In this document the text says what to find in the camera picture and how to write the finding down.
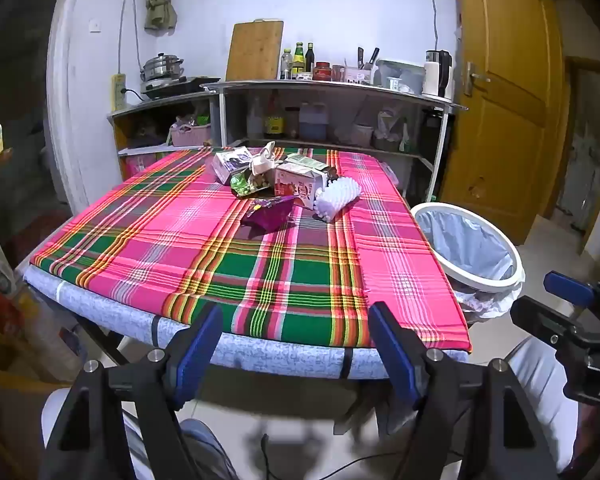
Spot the white trash bin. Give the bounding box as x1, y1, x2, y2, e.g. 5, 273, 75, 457
410, 202, 526, 326

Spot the red white milk carton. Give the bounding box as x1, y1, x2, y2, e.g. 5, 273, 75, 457
274, 162, 331, 210

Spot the thin wall cable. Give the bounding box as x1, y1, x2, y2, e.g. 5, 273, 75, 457
427, 0, 441, 51

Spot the oil bottle yellow label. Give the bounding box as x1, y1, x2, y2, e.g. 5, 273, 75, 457
264, 92, 286, 136

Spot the green white carton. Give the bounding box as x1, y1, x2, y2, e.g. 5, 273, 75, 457
285, 152, 328, 171

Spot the white paper towel roll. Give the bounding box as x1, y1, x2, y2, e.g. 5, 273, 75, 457
422, 61, 441, 97

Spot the yellow power strip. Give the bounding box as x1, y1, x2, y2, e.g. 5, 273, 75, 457
111, 74, 127, 111

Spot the blue patterned table pad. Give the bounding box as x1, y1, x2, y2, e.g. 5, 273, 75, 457
22, 265, 471, 381

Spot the wooden doorway frame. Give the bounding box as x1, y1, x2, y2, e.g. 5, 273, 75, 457
555, 55, 600, 261

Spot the purple white carton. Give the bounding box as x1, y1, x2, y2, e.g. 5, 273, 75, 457
212, 147, 253, 185

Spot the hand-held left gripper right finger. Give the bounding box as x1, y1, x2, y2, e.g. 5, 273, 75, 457
367, 301, 563, 480

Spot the person's right leg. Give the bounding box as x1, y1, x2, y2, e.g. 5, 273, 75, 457
505, 337, 581, 471

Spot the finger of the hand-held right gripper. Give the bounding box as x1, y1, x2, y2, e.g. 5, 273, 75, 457
544, 270, 600, 311
510, 296, 588, 346

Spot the pink knife holder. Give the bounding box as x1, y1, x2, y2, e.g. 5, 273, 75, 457
342, 66, 373, 86

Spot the black electric kettle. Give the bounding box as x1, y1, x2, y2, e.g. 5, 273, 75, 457
426, 50, 453, 98

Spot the clear plastic container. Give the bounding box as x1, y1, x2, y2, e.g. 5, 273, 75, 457
375, 59, 426, 95

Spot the steel pot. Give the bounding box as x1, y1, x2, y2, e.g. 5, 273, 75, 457
140, 52, 185, 83

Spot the metal door handle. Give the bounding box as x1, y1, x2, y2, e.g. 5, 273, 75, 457
462, 62, 491, 96

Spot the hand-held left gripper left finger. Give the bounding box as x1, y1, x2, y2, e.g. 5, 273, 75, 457
39, 302, 226, 480

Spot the green snack wrapper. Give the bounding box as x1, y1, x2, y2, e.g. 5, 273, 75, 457
230, 167, 271, 198

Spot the pale blue trash bag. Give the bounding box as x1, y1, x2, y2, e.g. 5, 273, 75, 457
414, 209, 526, 326

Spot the black floor cable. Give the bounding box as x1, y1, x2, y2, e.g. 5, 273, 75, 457
260, 435, 431, 480

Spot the grey wall cable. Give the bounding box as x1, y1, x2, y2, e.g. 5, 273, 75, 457
117, 0, 141, 76

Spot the white plastic bag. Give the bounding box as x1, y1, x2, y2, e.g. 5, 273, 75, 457
247, 141, 281, 176

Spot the pink green plaid tablecloth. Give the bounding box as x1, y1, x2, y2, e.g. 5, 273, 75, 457
30, 147, 473, 353

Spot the bamboo cutting board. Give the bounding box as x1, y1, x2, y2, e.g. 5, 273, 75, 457
225, 20, 285, 82

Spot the small shelf unit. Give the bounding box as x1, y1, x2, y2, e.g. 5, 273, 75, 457
107, 91, 221, 181

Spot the black thermos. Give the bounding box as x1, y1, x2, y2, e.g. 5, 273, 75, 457
420, 109, 443, 161

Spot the black induction cooker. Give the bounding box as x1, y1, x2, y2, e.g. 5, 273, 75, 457
140, 76, 221, 101

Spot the white plastic jug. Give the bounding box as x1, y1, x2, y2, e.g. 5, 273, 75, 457
247, 97, 265, 138

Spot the white bucket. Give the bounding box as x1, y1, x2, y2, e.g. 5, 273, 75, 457
350, 122, 375, 147

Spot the pink basket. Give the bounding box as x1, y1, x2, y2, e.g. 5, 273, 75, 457
170, 122, 212, 148

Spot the bundle of plastic bags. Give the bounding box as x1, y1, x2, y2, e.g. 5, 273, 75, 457
375, 105, 411, 153

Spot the blue liquid jug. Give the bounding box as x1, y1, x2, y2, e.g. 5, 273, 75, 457
299, 102, 328, 142

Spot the white foam fruit net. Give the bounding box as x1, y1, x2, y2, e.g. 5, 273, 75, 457
314, 176, 362, 222

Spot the purple snack bag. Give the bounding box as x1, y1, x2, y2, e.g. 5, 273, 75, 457
240, 196, 297, 233

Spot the large metal shelf unit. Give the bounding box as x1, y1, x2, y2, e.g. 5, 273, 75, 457
200, 79, 468, 201

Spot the wooden door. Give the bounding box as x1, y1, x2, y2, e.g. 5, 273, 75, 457
440, 0, 566, 246

